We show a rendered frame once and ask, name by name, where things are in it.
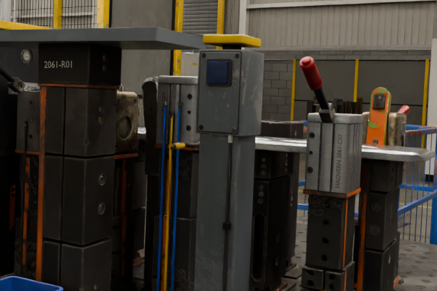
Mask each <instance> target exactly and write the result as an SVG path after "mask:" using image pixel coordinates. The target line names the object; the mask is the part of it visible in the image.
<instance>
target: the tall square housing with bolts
mask: <svg viewBox="0 0 437 291"><path fill-rule="evenodd" d="M158 83H160V84H158V97H157V132H156V144H155V147H157V148H160V151H159V189H158V207H157V211H158V212H160V214H159V215H156V216H154V233H153V268H152V274H153V275H152V291H194V267H195V251H196V219H197V202H198V170H199V154H200V146H197V147H187V146H185V147H184V148H181V149H174V150H170V149H169V148H168V145H169V144H171V143H179V142H180V143H182V142H187V143H190V144H195V143H198V142H199V141H200V133H196V109H197V92H198V77H191V76H166V75H160V76H159V80H158Z"/></svg>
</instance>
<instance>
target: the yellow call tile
mask: <svg viewBox="0 0 437 291"><path fill-rule="evenodd" d="M203 43H204V44H208V45H214V46H218V47H222V49H241V48H242V47H260V46H261V40H260V39H259V38H254V37H251V36H247V35H243V34H205V35H203Z"/></svg>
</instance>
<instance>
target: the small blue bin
mask: <svg viewBox="0 0 437 291"><path fill-rule="evenodd" d="M0 291H63V287H61V286H57V285H51V284H48V283H43V282H40V281H34V280H31V279H26V278H23V277H18V276H10V277H5V278H3V279H0Z"/></svg>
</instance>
